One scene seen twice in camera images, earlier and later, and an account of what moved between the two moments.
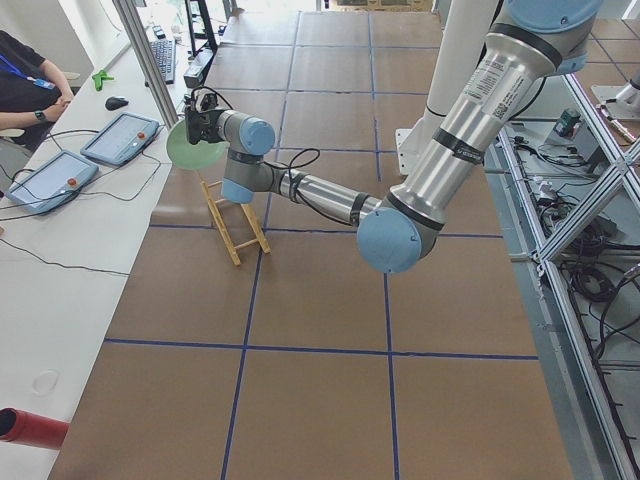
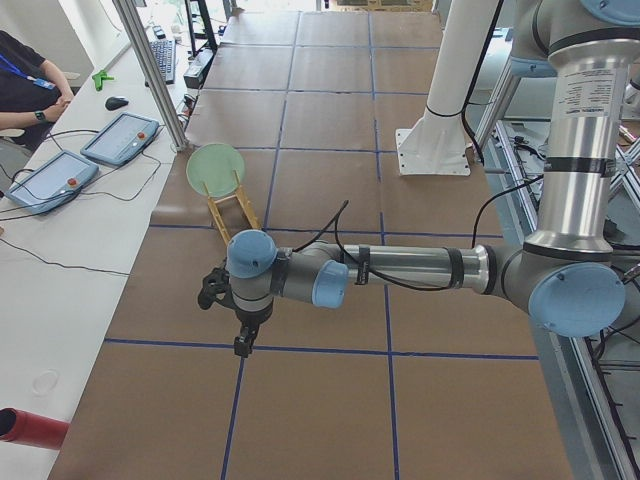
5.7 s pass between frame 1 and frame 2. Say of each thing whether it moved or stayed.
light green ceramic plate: moved
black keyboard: stayed
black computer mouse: stayed
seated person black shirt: stayed
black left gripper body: moved
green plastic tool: stayed
